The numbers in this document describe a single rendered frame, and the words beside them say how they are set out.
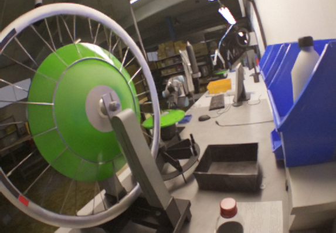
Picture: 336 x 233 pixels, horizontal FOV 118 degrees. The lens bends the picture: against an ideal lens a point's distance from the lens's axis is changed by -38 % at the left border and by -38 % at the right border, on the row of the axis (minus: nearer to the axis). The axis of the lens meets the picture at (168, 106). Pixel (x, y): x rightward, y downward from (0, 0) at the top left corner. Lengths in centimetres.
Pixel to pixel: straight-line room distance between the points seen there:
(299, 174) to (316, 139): 5
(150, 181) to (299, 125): 29
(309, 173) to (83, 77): 41
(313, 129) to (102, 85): 38
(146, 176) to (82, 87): 22
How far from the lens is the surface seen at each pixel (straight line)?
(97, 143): 33
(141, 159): 33
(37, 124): 30
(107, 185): 50
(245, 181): 60
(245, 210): 59
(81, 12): 44
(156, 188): 38
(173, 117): 107
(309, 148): 26
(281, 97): 41
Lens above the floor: 140
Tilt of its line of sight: 14 degrees down
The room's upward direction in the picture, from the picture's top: 16 degrees counter-clockwise
